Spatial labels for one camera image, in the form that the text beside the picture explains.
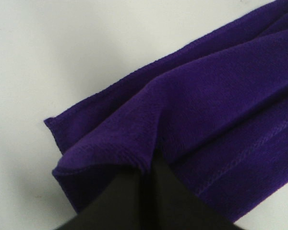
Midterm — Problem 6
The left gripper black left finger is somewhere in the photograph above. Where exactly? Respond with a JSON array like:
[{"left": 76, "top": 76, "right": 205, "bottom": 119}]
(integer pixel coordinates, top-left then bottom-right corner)
[{"left": 58, "top": 171, "right": 142, "bottom": 230}]

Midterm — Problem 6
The purple towel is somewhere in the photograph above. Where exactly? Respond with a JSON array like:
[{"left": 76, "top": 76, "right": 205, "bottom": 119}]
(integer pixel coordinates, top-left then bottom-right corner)
[{"left": 45, "top": 0, "right": 288, "bottom": 212}]

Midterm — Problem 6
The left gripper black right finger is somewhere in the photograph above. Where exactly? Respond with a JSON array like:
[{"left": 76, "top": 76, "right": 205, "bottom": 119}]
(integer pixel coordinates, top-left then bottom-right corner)
[{"left": 144, "top": 150, "right": 240, "bottom": 230}]

